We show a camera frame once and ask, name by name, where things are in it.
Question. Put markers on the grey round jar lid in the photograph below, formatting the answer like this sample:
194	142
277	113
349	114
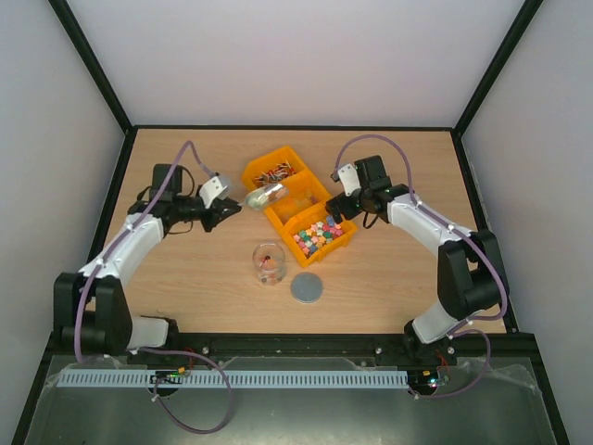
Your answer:
306	288

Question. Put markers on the clear plastic jar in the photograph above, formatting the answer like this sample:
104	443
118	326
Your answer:
269	262

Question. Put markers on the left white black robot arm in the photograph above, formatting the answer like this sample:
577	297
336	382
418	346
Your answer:
91	313

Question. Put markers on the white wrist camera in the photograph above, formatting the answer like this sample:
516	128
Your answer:
348	177
217	187

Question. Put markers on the grey slotted cable duct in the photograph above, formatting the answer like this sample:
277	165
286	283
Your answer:
88	378

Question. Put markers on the metal scoop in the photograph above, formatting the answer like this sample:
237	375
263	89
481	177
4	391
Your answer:
262	197

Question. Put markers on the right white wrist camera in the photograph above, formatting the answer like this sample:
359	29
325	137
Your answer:
348	177

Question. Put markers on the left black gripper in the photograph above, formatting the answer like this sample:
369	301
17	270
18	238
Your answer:
220	206

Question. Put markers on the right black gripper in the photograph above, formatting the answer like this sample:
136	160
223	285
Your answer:
343	204

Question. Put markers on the yellow bin with gummies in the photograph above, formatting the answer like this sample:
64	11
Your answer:
304	191

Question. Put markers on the yellow bin with lollipops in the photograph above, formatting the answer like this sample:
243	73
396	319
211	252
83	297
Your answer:
272	168

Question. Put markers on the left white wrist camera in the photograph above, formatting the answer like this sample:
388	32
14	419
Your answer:
217	187

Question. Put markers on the black front mounting rail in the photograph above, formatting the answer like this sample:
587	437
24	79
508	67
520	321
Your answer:
380	350

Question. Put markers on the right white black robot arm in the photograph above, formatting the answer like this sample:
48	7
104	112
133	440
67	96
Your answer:
471	282

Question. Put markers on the yellow bin with colourful candies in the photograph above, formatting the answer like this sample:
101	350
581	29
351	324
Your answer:
313	234

